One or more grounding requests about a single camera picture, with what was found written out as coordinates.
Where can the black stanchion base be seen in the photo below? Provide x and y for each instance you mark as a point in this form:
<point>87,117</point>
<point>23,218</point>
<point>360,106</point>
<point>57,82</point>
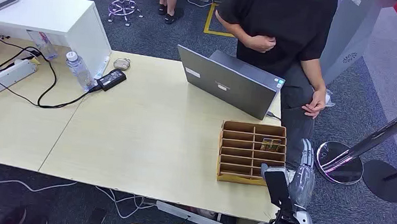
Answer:
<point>384,184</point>

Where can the small grey pouch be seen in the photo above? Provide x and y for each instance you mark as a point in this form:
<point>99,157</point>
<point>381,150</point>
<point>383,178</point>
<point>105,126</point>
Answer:
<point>121,64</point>

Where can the person's left hand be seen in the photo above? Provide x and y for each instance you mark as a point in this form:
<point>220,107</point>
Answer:
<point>315,104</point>

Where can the person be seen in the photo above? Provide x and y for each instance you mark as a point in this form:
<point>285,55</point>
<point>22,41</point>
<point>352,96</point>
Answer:
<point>280,18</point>

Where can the grey gate panel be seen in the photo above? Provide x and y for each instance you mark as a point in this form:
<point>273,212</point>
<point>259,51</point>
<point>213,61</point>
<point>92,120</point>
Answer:
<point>350,31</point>

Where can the wooden card organizer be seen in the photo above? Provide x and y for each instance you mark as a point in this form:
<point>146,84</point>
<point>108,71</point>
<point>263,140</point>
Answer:
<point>237,153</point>

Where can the chair star base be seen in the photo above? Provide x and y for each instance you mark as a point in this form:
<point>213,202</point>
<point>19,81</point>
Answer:
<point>123,9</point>

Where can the yellow green card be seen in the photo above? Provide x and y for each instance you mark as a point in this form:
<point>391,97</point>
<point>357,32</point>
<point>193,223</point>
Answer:
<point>270,145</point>

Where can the white cabinet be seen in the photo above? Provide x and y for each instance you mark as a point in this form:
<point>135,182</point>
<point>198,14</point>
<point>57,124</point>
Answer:
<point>50,18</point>

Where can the clear bottle with label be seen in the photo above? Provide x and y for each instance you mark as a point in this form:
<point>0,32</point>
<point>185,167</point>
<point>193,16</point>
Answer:
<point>44,46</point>

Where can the white power strip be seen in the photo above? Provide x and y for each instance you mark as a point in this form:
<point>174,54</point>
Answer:
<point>4,80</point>

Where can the yellow floor tape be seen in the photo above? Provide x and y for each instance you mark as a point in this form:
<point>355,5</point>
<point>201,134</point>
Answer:
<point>209,21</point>

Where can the clear water bottle white cap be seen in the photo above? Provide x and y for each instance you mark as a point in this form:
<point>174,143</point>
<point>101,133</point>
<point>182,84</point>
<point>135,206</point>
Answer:
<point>79,71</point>

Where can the person's right hand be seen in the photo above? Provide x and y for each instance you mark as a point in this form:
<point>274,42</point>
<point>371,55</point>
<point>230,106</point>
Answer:
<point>261,44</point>

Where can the chrome stanchion post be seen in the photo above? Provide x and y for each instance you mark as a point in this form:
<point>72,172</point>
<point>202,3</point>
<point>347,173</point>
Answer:
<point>370,140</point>

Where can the grey laptop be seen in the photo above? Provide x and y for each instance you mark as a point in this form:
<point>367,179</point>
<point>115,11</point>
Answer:
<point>229,85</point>

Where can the person's left forearm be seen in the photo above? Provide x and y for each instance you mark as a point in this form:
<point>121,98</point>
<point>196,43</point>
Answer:
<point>315,74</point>

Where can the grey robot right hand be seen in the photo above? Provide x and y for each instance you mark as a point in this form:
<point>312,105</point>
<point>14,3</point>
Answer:
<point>302,183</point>

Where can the person's right forearm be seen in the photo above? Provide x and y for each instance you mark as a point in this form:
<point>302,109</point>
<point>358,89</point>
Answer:
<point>231,27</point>

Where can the black power adapter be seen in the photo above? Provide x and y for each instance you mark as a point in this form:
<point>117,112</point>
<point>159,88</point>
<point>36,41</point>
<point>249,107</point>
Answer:
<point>111,79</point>

